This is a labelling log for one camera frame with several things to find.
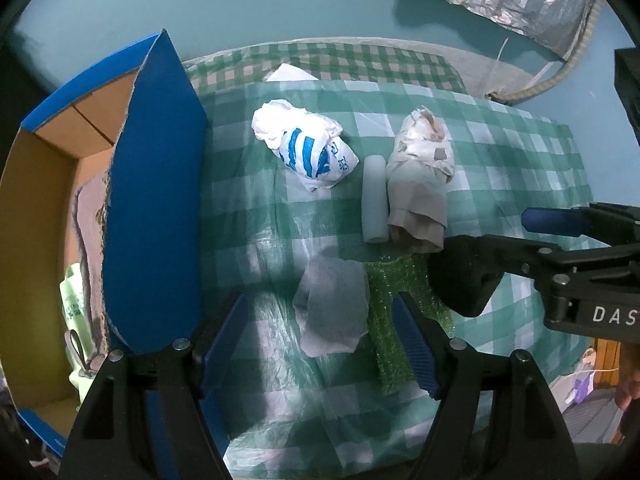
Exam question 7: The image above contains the grey cloth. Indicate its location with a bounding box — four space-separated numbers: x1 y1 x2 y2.
292 255 371 358

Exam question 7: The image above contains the white blue plastic bag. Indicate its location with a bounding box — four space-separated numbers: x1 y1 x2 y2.
251 100 360 194

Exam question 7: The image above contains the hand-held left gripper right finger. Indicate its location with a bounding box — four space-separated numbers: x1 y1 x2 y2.
391 291 576 480

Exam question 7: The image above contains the white foam roll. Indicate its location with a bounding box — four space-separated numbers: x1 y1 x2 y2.
361 155 390 245

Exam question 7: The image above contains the green checked plastic tablecloth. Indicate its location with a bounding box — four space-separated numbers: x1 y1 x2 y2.
199 79 597 479

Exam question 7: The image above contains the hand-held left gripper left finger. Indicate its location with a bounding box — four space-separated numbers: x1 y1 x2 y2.
59 291 249 480

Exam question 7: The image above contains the striped woven strap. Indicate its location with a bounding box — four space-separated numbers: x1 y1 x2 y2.
484 4 602 107

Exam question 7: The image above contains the green beige checked blanket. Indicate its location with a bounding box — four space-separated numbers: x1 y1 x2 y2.
182 40 469 97

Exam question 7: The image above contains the person's right hand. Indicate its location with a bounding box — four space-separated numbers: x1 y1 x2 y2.
614 342 640 443

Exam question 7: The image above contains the white purple plastic bag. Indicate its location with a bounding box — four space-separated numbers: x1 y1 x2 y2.
549 349 622 413

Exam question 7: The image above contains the blue cardboard box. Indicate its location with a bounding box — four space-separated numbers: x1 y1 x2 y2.
0 30 209 461

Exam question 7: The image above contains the light green plastic bag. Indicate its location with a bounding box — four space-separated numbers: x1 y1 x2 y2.
59 262 102 406

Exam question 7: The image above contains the grey-brown folded cloth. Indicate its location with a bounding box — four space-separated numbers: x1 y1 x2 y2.
75 169 114 361

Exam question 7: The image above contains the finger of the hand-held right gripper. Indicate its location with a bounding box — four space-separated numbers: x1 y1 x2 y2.
521 201 640 247
429 235 566 318

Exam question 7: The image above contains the black case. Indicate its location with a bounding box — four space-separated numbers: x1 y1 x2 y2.
613 47 640 147

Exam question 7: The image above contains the white paper sheet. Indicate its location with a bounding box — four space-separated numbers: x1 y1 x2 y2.
265 62 319 84

